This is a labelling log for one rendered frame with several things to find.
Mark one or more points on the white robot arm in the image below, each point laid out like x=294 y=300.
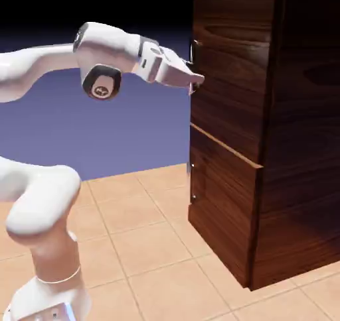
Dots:
x=39 y=199

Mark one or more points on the dark wood cabinet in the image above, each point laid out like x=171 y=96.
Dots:
x=292 y=140

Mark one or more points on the large dark wood door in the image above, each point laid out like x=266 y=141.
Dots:
x=231 y=92

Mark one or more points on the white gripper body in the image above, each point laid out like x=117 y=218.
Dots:
x=174 y=71

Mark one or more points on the small dark wood door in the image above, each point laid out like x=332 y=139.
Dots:
x=223 y=199

